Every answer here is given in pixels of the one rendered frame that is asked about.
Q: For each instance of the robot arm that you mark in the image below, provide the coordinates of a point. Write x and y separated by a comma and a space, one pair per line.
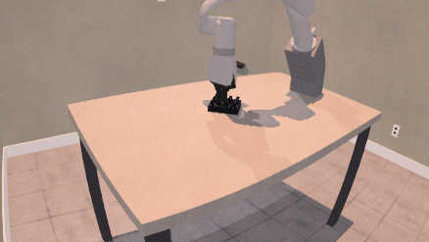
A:
225, 31

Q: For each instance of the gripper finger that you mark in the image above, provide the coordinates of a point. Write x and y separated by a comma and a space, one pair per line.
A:
223, 94
218, 88

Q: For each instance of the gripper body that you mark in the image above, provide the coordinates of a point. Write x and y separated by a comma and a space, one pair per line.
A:
221, 69

